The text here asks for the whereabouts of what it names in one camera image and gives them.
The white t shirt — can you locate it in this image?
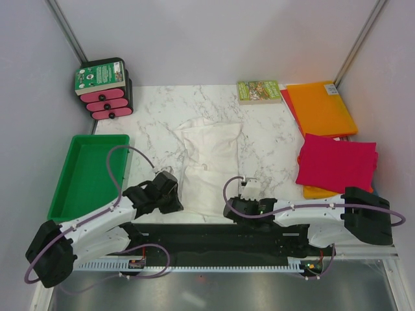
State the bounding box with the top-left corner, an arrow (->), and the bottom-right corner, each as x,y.
174,117 -> 243,216

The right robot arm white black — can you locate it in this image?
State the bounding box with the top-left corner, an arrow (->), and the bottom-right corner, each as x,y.
223,187 -> 393,255

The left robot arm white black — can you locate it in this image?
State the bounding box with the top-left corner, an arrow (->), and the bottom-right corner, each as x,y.
25,171 -> 183,288

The green plastic tray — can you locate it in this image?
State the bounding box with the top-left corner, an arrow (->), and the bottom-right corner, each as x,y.
47,134 -> 130,222

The magenta folded t shirt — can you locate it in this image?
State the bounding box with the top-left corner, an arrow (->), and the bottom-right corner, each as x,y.
296,134 -> 379,193

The black pink drawer stand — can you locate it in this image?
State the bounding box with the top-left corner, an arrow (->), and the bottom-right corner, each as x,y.
76,57 -> 134,121

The light green book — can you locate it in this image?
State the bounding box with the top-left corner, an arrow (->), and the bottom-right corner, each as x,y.
237,80 -> 283,105

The orange plastic folder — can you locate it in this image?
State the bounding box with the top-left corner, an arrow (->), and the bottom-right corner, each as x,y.
286,81 -> 358,138

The red folder under orange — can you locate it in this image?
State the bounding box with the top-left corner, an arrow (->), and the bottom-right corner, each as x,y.
281,89 -> 350,141

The green book on stand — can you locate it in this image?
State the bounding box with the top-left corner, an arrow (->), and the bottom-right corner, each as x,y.
75,61 -> 126,96

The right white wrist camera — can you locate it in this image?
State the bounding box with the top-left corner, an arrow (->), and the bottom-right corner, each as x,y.
241,178 -> 261,200

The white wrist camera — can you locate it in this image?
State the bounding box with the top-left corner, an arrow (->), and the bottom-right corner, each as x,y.
152,166 -> 174,175
241,178 -> 261,200

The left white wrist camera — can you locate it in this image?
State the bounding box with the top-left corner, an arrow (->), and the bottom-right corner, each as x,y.
152,166 -> 174,175

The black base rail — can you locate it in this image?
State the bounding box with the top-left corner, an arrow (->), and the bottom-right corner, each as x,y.
122,224 -> 332,266

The white slotted cable duct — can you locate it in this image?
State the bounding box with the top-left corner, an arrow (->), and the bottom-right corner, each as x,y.
73,257 -> 316,273

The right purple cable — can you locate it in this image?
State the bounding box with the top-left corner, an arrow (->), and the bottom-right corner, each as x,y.
222,176 -> 406,281

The left aluminium frame post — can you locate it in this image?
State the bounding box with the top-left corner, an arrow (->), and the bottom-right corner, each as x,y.
45,0 -> 88,63

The aluminium frame post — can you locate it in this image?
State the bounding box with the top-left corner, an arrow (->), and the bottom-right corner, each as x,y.
45,0 -> 88,63
333,0 -> 389,88

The right aluminium frame post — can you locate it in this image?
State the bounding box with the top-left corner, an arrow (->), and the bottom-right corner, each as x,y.
333,0 -> 389,88

